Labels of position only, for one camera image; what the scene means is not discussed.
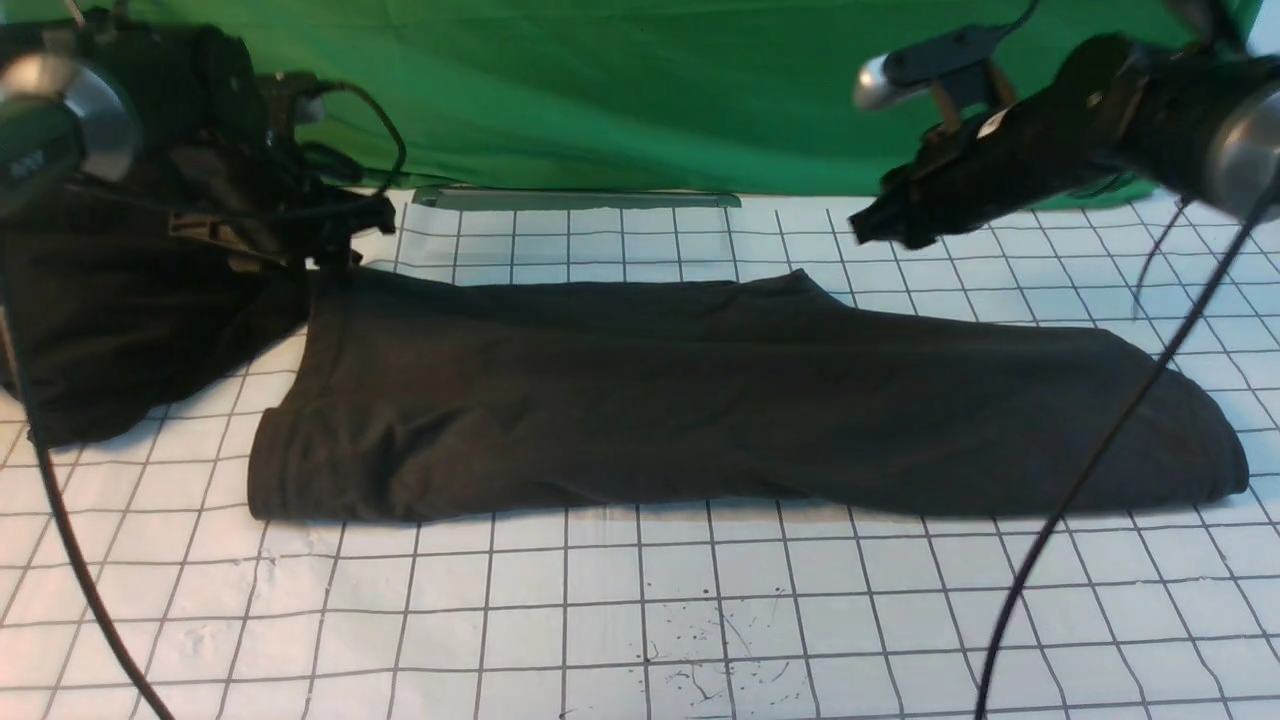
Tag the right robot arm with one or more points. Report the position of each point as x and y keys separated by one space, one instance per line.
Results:
x=1199 y=120

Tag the gray long-sleeve top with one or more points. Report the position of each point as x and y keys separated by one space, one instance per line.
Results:
x=422 y=401

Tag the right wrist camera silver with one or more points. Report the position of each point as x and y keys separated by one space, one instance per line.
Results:
x=886 y=80

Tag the green backdrop cloth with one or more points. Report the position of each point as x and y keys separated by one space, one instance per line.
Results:
x=745 y=97

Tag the gray metal strip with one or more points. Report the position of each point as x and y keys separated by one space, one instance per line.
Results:
x=467 y=198

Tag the black clothes pile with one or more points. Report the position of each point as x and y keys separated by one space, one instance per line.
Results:
x=115 y=316

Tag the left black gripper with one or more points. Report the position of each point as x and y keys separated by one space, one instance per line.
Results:
x=287 y=204

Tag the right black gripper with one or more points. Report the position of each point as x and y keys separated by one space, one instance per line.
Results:
x=1048 y=144

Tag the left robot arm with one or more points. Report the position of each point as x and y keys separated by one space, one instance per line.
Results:
x=174 y=118

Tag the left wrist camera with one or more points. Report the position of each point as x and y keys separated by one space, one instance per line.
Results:
x=292 y=99

